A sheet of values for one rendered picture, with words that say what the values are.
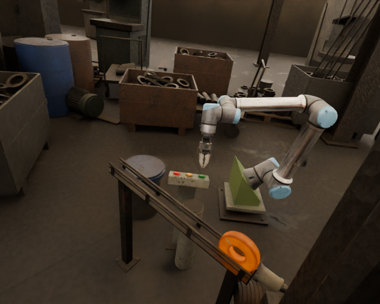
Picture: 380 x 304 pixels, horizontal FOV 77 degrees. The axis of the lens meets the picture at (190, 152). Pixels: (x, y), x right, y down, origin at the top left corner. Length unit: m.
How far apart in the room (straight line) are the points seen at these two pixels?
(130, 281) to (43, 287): 0.49
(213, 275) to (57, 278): 0.95
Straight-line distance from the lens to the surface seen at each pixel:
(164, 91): 2.90
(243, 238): 0.92
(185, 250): 1.57
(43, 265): 1.86
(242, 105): 1.53
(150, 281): 1.68
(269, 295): 0.72
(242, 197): 2.00
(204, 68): 4.43
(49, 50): 3.39
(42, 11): 4.88
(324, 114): 1.59
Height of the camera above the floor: 1.46
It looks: 31 degrees down
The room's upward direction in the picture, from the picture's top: 8 degrees clockwise
